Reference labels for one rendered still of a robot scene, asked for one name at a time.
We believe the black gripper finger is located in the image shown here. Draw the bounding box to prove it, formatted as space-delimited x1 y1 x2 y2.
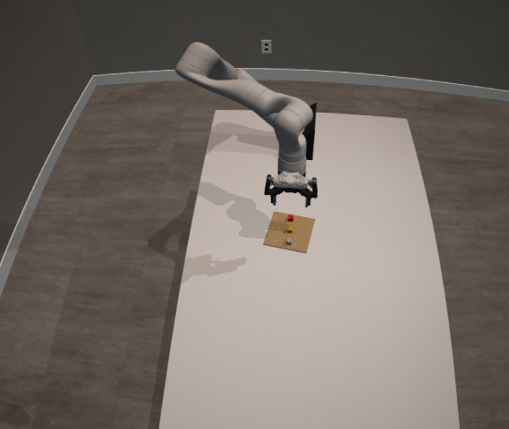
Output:
264 174 288 206
294 178 318 207

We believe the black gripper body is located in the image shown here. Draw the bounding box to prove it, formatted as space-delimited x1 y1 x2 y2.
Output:
285 172 306 193

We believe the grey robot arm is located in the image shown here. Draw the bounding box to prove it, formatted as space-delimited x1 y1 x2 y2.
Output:
175 42 313 189

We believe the brown square mat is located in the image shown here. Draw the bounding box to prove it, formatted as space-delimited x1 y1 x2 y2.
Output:
264 212 315 253

